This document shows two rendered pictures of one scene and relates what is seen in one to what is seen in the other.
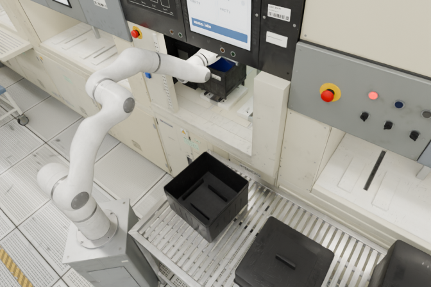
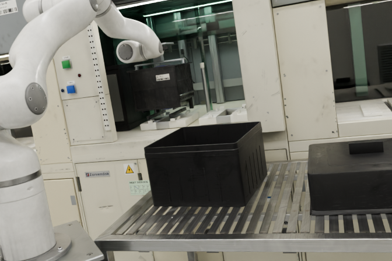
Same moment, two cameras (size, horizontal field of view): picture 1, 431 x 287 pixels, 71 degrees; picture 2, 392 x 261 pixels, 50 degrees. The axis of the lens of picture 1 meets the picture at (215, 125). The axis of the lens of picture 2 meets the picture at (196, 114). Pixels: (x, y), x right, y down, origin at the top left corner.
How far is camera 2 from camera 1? 113 cm
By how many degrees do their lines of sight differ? 43
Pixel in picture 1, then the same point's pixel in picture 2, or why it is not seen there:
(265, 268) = (346, 161)
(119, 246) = (87, 253)
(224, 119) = not seen: hidden behind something
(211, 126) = not seen: hidden behind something
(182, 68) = (133, 25)
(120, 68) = not seen: outside the picture
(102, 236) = (48, 251)
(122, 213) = (71, 231)
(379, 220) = not seen: outside the picture
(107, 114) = (69, 1)
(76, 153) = (25, 45)
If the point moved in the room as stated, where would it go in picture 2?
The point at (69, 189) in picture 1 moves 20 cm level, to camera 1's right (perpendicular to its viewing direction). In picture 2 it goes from (22, 71) to (112, 59)
